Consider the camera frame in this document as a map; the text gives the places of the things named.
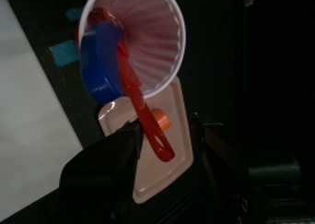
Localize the large blue tape piece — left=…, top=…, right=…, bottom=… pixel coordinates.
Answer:
left=48, top=40, right=81, bottom=67

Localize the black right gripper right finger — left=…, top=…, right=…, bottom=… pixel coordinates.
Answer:
left=188, top=113, right=251, bottom=224

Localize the pink plastic tray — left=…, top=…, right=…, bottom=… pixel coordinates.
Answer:
left=97, top=77, right=195, bottom=204

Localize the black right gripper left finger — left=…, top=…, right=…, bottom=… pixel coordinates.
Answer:
left=58, top=118, right=145, bottom=224

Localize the orange toy carrot slice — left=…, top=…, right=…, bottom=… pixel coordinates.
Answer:
left=149, top=107, right=171, bottom=132

